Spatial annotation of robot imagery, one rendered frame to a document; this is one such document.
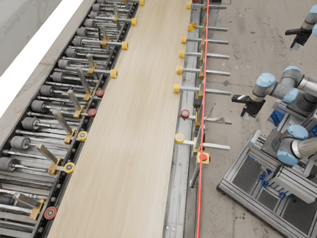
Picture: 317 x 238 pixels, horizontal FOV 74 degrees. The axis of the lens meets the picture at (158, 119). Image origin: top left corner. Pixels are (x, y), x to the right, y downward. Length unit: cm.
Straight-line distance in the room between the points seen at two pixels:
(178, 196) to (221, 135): 130
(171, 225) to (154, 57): 163
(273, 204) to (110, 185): 162
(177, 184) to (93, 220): 72
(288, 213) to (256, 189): 35
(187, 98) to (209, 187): 103
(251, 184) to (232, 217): 40
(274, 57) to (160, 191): 330
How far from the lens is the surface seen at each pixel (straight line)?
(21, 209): 189
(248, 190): 245
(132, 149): 169
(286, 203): 254
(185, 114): 186
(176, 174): 190
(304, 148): 144
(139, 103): 194
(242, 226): 257
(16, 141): 214
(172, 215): 181
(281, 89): 118
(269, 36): 473
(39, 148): 163
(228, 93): 202
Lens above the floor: 241
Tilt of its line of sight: 56 degrees down
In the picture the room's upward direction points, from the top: 1 degrees counter-clockwise
